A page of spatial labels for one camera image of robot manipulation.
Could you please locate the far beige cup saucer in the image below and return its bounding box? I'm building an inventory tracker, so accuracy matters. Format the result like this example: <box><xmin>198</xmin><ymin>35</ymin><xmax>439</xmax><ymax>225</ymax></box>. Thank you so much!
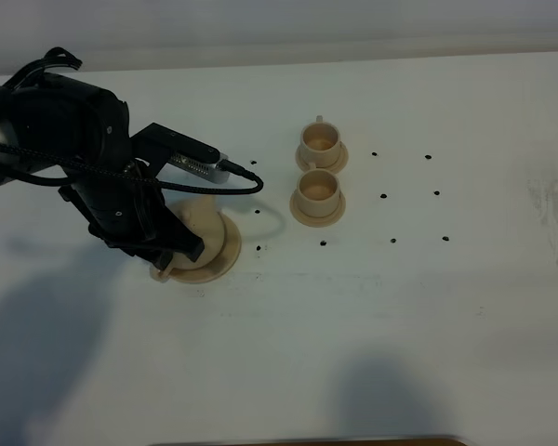
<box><xmin>295</xmin><ymin>142</ymin><xmax>349</xmax><ymax>174</ymax></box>

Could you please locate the beige teacup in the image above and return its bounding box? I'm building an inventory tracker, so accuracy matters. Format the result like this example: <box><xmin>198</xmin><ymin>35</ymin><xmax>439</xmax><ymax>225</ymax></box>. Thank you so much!
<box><xmin>294</xmin><ymin>168</ymin><xmax>340</xmax><ymax>218</ymax></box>
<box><xmin>298</xmin><ymin>115</ymin><xmax>341</xmax><ymax>167</ymax></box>

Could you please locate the beige cup saucer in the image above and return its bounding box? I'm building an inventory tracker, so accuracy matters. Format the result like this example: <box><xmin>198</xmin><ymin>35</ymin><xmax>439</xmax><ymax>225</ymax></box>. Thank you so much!
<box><xmin>295</xmin><ymin>142</ymin><xmax>349</xmax><ymax>174</ymax></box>
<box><xmin>289</xmin><ymin>193</ymin><xmax>346</xmax><ymax>228</ymax></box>

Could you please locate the near beige teacup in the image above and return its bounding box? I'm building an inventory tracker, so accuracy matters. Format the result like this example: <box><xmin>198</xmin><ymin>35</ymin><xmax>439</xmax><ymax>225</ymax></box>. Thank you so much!
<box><xmin>294</xmin><ymin>168</ymin><xmax>340</xmax><ymax>218</ymax></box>

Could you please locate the black braided camera cable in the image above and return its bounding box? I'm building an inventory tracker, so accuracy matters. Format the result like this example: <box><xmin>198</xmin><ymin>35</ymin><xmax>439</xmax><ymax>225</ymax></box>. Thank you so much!
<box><xmin>0</xmin><ymin>138</ymin><xmax>265</xmax><ymax>196</ymax></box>

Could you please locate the beige teapot saucer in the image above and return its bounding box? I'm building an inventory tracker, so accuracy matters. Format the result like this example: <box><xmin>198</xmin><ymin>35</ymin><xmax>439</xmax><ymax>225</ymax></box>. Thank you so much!
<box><xmin>168</xmin><ymin>212</ymin><xmax>242</xmax><ymax>283</ymax></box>

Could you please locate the beige teapot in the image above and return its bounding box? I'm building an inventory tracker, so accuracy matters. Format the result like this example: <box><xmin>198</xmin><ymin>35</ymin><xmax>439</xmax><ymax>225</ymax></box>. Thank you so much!
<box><xmin>150</xmin><ymin>195</ymin><xmax>225</xmax><ymax>282</ymax></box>

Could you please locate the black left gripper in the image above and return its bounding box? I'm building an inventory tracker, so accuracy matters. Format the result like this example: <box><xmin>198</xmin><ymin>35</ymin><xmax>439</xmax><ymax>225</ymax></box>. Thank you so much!
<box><xmin>59</xmin><ymin>160</ymin><xmax>204</xmax><ymax>270</ymax></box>

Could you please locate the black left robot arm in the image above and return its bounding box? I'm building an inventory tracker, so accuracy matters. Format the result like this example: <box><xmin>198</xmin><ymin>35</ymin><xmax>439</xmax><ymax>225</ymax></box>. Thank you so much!
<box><xmin>0</xmin><ymin>47</ymin><xmax>205</xmax><ymax>269</ymax></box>

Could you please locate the near beige cup saucer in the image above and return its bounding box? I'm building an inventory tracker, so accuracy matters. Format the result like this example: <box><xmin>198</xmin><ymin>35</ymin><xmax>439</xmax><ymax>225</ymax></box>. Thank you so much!
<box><xmin>289</xmin><ymin>193</ymin><xmax>346</xmax><ymax>228</ymax></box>

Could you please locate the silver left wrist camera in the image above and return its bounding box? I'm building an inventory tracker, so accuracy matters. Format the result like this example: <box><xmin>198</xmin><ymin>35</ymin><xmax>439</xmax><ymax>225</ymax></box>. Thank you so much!
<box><xmin>130</xmin><ymin>123</ymin><xmax>230</xmax><ymax>184</ymax></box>

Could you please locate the far beige teacup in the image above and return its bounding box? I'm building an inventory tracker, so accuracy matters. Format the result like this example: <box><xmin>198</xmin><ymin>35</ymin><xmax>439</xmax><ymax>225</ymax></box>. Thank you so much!
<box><xmin>298</xmin><ymin>115</ymin><xmax>341</xmax><ymax>167</ymax></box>

